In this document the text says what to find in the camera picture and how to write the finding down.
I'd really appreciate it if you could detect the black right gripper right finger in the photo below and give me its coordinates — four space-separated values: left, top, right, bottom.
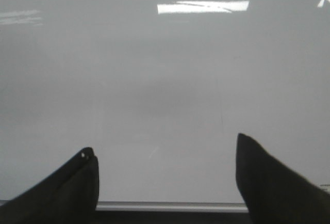
235 133 329 223

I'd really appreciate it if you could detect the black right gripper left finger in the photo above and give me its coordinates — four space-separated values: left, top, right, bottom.
1 147 100 223

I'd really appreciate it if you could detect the white whiteboard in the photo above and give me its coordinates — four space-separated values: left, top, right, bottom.
1 0 329 207

